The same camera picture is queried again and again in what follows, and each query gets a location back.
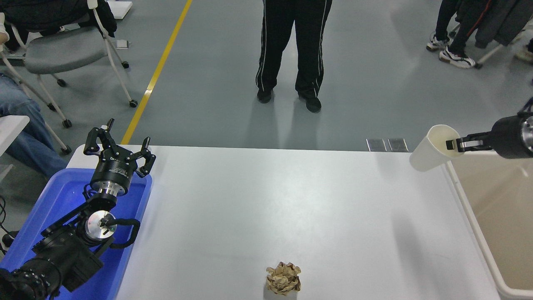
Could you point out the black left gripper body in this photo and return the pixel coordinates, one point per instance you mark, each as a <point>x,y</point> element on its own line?
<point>113,171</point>

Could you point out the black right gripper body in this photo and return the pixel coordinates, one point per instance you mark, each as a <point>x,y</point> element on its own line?
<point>510,137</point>

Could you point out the white paper cup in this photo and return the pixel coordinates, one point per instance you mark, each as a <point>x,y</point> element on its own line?
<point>429,152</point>

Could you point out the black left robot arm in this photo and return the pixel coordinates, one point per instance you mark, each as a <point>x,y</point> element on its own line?
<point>62,254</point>

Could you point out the blue plastic tray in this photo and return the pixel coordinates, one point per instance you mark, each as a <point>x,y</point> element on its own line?
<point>62,191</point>

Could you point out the metal floor plate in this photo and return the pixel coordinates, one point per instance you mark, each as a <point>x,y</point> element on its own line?
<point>397,144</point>
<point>376,144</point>

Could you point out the large pale plastic bin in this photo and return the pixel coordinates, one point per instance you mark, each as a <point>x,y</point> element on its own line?
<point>504,216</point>

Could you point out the tan shoe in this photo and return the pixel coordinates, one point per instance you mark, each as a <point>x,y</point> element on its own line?
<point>525,55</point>

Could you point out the white leg wheeled chair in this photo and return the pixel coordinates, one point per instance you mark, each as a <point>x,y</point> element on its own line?
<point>493,52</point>

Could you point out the seated person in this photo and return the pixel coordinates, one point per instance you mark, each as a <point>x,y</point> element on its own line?
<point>21,125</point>

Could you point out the white side table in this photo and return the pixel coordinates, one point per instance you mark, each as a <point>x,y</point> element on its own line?
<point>10,129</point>

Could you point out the small grey floor object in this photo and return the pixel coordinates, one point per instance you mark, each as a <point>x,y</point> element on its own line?
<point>123,43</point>

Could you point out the grey seat wheeled chair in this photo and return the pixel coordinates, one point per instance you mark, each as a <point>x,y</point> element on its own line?
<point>62,50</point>

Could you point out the person with white shoes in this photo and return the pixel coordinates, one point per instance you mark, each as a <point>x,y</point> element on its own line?
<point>458,29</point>

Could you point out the dark grey jacket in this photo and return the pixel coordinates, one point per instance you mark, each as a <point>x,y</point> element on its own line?
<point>499,21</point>

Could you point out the black base foot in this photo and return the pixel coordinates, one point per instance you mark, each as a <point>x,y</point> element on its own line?
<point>9,238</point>

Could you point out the white flat board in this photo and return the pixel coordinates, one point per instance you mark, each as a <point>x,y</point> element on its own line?
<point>120,8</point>

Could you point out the black jacket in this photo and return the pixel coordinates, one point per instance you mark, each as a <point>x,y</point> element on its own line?
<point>50,12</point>

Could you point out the crumpled tan paper ball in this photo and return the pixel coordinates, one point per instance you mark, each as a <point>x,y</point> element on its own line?
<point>283,279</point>

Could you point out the standing person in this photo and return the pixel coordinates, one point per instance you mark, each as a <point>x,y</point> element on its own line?
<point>291,41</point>

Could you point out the white frame wheeled chair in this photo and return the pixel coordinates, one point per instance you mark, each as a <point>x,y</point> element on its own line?
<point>43,93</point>

